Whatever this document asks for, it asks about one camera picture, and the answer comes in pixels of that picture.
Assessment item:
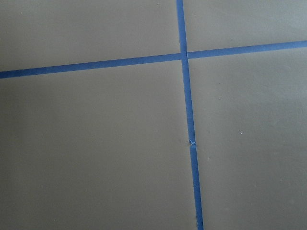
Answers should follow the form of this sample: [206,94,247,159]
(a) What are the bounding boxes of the crossing blue tape strip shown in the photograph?
[176,0,204,230]

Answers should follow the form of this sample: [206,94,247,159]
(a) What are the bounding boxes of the long blue tape strip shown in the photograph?
[0,40,307,79]

